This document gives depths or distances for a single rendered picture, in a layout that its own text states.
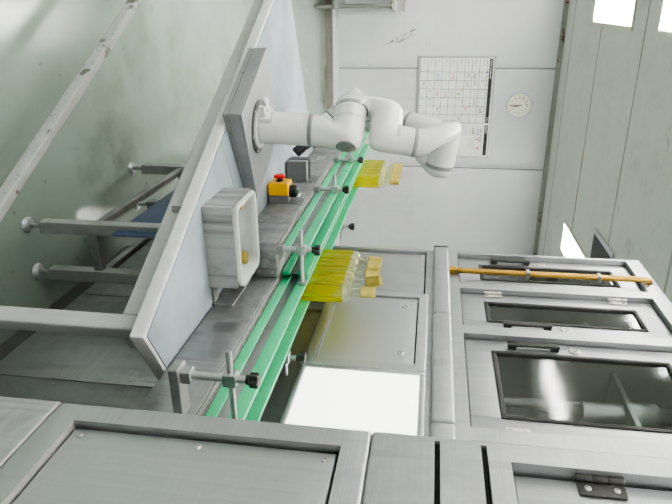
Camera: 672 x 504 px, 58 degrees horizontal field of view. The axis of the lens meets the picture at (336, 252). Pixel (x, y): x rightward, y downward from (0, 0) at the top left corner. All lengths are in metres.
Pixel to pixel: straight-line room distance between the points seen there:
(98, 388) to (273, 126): 0.87
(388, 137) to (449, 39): 5.82
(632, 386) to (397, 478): 1.11
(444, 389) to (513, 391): 0.21
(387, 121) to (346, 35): 5.86
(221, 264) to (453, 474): 0.91
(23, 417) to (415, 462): 0.59
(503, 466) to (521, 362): 0.99
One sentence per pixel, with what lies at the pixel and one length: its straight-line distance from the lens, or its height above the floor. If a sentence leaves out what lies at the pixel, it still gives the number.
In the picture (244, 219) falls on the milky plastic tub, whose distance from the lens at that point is 1.68.
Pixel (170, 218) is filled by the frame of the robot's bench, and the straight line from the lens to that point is 1.55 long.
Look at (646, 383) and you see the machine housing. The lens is 1.88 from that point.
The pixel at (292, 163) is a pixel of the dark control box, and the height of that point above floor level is 0.78.
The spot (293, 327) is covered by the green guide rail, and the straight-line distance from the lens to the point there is 1.68.
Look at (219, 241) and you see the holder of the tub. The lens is 1.54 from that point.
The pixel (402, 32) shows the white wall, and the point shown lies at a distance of 7.54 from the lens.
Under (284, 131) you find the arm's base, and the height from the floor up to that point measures 0.89.
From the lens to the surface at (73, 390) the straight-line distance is 1.79.
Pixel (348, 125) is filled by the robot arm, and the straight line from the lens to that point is 1.74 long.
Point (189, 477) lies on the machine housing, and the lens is 0.88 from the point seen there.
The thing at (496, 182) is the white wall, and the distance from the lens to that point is 7.86.
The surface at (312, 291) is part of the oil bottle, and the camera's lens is 1.79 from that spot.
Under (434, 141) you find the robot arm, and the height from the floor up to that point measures 1.31.
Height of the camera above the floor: 1.30
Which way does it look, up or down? 8 degrees down
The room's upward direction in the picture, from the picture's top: 93 degrees clockwise
